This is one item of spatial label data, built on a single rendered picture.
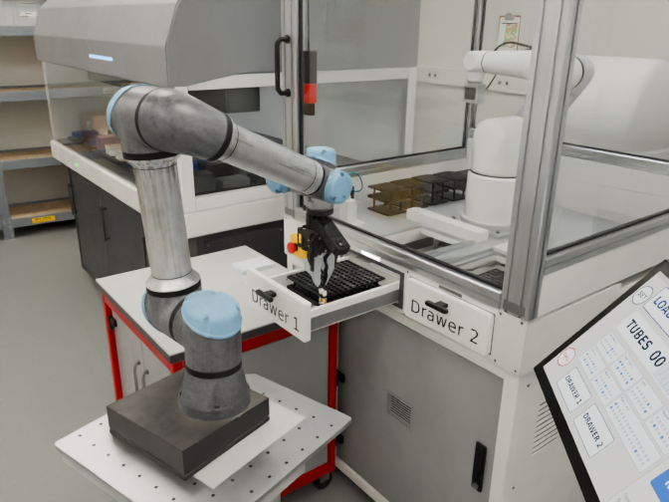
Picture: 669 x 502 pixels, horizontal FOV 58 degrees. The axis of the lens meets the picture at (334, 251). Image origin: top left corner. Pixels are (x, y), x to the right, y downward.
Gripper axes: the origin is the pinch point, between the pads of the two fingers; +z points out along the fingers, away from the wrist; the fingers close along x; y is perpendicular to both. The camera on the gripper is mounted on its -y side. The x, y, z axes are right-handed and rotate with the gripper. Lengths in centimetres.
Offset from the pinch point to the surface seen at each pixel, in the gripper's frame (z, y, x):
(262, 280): 1.7, 13.3, 10.7
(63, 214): 78, 375, -25
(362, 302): 6.3, -5.5, -9.6
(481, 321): 2.6, -36.3, -21.2
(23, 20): -65, 383, -16
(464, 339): 9.6, -31.7, -21.4
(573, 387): -7, -74, 2
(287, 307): 5.1, 1.0, 10.7
